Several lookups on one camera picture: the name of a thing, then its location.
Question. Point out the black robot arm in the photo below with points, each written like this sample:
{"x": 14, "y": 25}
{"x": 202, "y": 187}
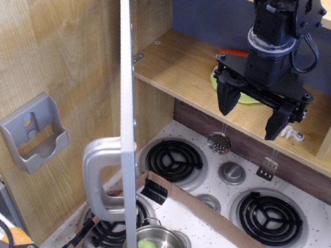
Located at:
{"x": 279, "y": 20}

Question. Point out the hanging metal spatula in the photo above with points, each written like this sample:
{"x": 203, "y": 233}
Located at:
{"x": 268, "y": 167}

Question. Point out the hanging metal skimmer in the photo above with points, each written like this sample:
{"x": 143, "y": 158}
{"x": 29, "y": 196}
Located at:
{"x": 219, "y": 142}

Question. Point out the front left stove burner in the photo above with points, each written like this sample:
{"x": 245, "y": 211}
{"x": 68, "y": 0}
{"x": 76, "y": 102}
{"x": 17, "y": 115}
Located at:
{"x": 112, "y": 234}

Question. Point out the orange toy food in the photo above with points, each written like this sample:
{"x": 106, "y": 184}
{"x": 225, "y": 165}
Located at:
{"x": 19, "y": 236}

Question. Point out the wooden toy kitchen shelf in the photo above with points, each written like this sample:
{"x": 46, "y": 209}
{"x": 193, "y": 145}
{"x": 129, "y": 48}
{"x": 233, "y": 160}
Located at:
{"x": 181, "y": 66}

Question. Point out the green toy plate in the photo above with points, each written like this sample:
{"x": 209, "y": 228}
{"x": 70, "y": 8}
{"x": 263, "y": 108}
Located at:
{"x": 244, "y": 99}

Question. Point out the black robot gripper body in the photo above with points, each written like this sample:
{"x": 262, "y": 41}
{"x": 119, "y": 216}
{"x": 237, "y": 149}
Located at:
{"x": 266, "y": 75}

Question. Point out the white plastic latch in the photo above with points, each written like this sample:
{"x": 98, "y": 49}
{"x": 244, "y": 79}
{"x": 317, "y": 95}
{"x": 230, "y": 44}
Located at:
{"x": 289, "y": 132}

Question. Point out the grey stove knob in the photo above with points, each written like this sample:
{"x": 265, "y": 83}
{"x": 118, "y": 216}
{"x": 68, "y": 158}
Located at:
{"x": 232, "y": 173}

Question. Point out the stove burner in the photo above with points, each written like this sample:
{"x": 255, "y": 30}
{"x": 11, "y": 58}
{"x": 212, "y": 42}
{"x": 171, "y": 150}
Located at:
{"x": 270, "y": 217}
{"x": 177, "y": 160}
{"x": 112, "y": 234}

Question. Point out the back right stove burner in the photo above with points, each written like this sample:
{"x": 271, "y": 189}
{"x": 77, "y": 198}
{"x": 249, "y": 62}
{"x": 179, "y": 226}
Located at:
{"x": 270, "y": 217}

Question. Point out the grey wall phone holder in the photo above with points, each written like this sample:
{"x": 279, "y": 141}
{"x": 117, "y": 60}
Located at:
{"x": 26, "y": 123}

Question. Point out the back left stove burner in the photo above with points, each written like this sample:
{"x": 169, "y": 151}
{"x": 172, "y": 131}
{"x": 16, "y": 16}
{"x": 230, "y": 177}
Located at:
{"x": 177, "y": 160}

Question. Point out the small steel stove knob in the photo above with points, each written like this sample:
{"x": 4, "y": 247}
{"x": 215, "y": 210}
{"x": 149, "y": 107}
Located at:
{"x": 210, "y": 201}

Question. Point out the brown cardboard barrier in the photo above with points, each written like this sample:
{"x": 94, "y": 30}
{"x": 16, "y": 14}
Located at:
{"x": 202, "y": 215}

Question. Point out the grey toy microwave door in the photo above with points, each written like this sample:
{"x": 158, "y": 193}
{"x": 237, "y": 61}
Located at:
{"x": 117, "y": 151}

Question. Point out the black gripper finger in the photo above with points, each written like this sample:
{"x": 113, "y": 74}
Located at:
{"x": 279, "y": 120}
{"x": 228, "y": 92}

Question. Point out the orange toy carrot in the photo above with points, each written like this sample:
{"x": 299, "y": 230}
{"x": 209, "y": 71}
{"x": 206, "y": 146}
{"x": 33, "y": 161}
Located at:
{"x": 233, "y": 52}

